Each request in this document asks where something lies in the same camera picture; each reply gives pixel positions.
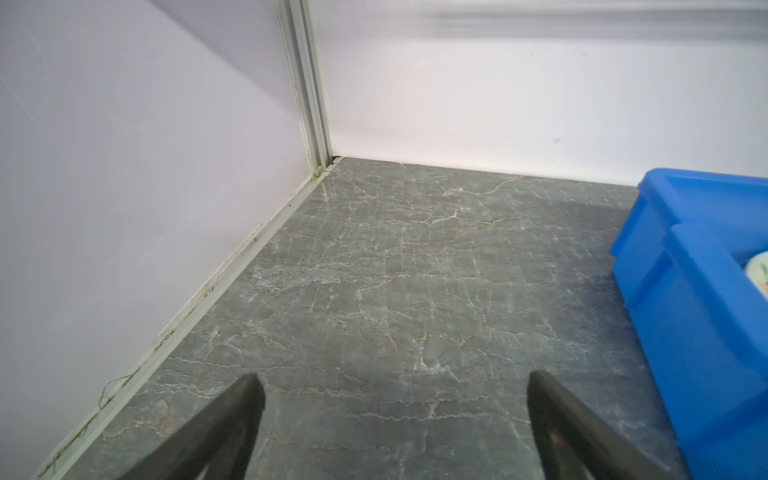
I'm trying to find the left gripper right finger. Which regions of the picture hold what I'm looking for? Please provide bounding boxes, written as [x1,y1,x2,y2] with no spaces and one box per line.
[526,370,671,479]

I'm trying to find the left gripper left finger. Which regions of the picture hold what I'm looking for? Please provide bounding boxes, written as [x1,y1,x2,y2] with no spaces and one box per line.
[121,373,266,479]

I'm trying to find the cream floral plate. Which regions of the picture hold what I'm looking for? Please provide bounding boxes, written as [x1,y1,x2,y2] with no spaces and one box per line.
[744,251,768,297]

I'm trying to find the blue plastic bin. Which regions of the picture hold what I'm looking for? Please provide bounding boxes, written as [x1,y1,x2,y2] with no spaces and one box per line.
[611,168,767,479]

